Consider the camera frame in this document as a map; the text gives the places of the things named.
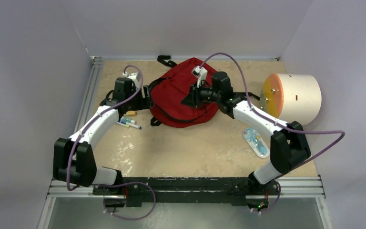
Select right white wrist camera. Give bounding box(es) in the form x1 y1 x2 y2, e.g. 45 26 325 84
192 66 208 88

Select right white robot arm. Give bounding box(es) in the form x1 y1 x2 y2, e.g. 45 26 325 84
181 67 311 194

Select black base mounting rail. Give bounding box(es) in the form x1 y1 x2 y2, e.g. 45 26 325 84
92 177 279 208

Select light blue pencil case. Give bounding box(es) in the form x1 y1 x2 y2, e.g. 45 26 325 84
243 127 270 158

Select red backpack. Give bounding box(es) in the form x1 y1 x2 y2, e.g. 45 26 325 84
147 55 261 129

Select thin yellow-green pen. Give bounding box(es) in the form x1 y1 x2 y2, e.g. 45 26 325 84
116 122 130 128

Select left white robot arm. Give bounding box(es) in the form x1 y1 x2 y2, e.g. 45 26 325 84
52 73 148 195

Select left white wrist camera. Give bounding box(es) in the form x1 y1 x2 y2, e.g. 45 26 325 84
122 72 142 88

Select aluminium frame rails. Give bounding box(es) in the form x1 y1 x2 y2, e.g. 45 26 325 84
48 58 325 216

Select white cylinder with coloured disc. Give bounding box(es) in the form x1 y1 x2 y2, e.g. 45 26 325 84
260 73 322 125

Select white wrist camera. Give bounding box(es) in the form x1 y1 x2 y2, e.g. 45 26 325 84
192 66 208 88
122 72 142 88

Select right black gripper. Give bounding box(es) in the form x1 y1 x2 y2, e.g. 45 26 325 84
181 80 222 109

